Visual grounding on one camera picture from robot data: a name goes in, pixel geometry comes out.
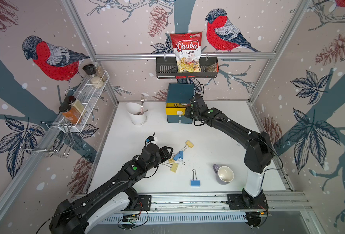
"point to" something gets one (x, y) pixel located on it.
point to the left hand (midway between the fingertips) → (173, 148)
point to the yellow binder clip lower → (173, 167)
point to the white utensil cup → (137, 118)
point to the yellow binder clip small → (171, 160)
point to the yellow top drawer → (175, 108)
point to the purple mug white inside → (224, 174)
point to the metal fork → (142, 97)
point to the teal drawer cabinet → (178, 97)
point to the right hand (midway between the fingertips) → (184, 110)
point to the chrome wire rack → (58, 139)
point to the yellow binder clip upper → (188, 144)
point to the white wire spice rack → (88, 93)
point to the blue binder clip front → (195, 182)
